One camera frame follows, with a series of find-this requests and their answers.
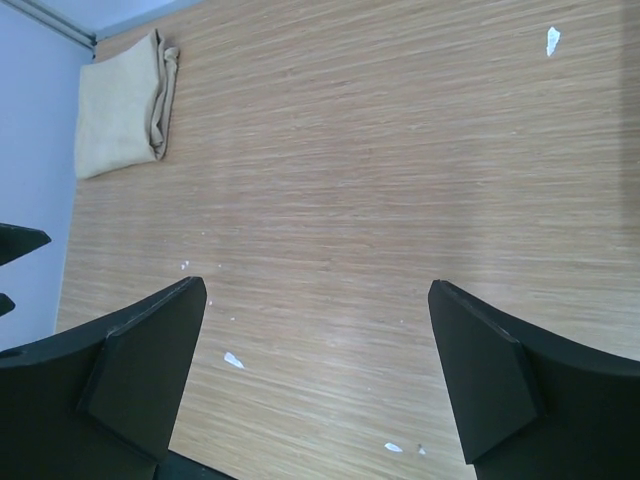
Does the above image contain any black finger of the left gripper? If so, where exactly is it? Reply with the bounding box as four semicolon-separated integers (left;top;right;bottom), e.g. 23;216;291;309
0;223;51;266
0;293;15;316

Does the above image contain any beige t shirt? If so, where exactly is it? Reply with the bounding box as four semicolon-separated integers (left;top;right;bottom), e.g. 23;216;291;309
74;29;180;180

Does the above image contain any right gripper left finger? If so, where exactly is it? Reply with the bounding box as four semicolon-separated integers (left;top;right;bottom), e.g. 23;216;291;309
1;277;207;479

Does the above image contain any left aluminium corner post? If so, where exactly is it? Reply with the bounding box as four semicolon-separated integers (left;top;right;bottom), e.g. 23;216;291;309
2;0;97;50

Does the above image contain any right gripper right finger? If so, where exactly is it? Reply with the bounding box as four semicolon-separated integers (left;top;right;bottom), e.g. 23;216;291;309
428;280;639;479

